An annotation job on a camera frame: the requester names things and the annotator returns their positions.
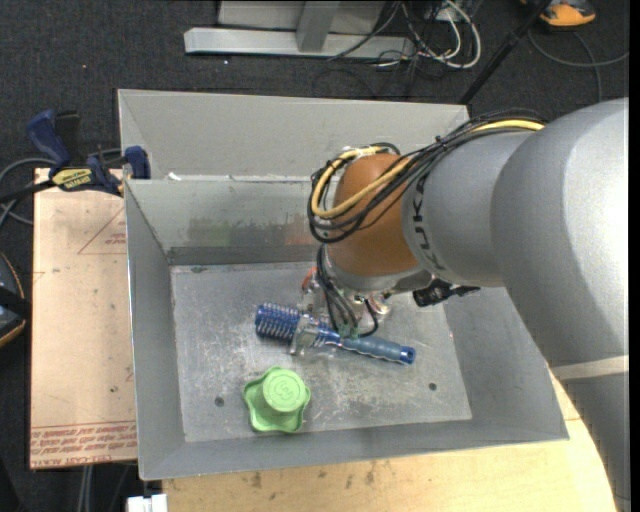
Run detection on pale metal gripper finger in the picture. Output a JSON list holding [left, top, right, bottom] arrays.
[[296, 298, 332, 331], [288, 331, 342, 358]]

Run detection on blue brush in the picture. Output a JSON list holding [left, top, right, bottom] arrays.
[[253, 301, 417, 367]]

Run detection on green star-shaped knob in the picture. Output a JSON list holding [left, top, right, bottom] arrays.
[[242, 365, 312, 434]]

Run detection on grey metal bin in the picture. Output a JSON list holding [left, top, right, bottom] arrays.
[[117, 88, 570, 481]]

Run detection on brown cardboard board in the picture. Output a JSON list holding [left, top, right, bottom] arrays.
[[29, 167, 139, 470]]

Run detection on black cylinder on white bracket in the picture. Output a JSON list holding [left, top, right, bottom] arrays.
[[412, 278, 482, 308]]

